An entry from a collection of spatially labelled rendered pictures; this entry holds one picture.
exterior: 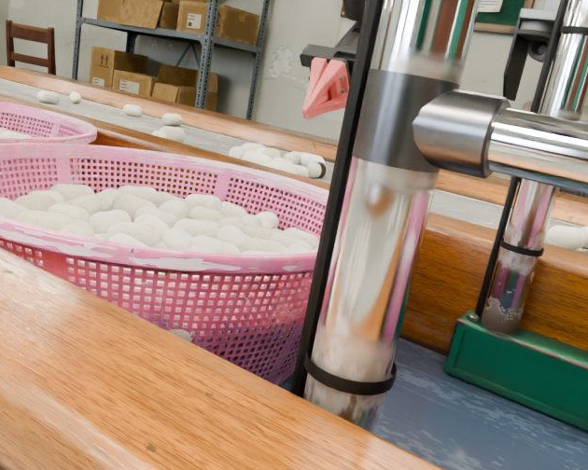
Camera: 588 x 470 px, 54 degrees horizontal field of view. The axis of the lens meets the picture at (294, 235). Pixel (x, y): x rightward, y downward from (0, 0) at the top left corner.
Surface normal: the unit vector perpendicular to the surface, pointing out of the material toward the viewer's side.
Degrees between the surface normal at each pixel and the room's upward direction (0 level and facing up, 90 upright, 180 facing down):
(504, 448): 0
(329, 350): 90
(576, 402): 90
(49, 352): 0
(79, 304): 0
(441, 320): 90
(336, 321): 90
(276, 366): 108
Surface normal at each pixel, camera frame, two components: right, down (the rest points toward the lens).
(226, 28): 0.78, 0.29
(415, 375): 0.18, -0.95
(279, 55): -0.58, 0.11
